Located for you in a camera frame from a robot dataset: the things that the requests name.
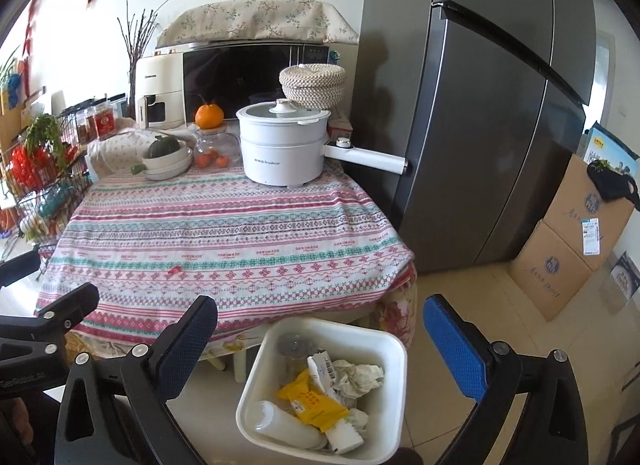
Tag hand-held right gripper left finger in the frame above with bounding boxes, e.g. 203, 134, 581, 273
54, 295, 219, 465

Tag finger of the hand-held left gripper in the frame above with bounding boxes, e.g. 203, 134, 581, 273
0, 249, 42, 289
0, 282, 100, 350

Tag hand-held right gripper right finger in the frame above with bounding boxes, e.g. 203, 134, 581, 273
422, 294, 587, 465

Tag white plastic bin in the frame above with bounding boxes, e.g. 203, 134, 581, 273
235, 316, 408, 463

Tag white tissue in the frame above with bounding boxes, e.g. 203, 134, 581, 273
330, 359, 386, 400

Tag tall white plastic bottle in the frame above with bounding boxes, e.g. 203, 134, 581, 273
248, 400, 326, 450

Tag white labelled wrapper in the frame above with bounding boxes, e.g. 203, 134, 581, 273
306, 352, 342, 403

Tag yellow snack wrapper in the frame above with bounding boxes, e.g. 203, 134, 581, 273
276, 369, 349, 436

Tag person's left hand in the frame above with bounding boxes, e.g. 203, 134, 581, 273
0, 396, 33, 438

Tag white table leg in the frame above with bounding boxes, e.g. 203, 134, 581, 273
207, 345, 251, 384

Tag floral table cover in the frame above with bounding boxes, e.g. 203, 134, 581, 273
65, 265, 418, 362

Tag patterned striped tablecloth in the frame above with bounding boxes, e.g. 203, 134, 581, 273
35, 165, 416, 346

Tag green leafy plant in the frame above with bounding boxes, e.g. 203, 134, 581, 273
25, 115, 68, 166

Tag red labelled jar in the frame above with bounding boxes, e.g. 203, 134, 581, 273
75, 108, 97, 144
95, 98, 119, 141

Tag white bowl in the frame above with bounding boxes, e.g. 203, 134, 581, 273
141, 142, 194, 181

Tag green squash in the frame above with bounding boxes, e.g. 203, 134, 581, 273
147, 134, 182, 160

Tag glass pot with small fruits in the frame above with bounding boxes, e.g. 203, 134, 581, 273
192, 128, 240, 169

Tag white electric pot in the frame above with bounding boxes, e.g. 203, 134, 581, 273
236, 99, 407, 190

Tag orange fruit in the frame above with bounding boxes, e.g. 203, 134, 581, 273
195, 102, 224, 129

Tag cream air fryer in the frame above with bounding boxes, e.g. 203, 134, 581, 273
136, 52, 187, 128

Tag grey refrigerator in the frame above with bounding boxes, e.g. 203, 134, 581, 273
350, 0, 601, 273

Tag black bag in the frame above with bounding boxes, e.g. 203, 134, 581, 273
586, 159, 640, 209

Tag pink carton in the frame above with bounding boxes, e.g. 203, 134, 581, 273
327, 115, 354, 143

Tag dry branches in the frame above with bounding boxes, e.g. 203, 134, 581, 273
117, 0, 173, 106

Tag black microwave oven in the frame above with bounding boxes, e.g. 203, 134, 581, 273
181, 42, 342, 128

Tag woven basket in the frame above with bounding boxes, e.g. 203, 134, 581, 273
279, 64, 347, 111

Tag floral appliance cover cloth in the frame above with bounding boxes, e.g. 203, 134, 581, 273
156, 0, 360, 49

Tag black wire rack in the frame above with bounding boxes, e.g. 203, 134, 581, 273
0, 95, 126, 266

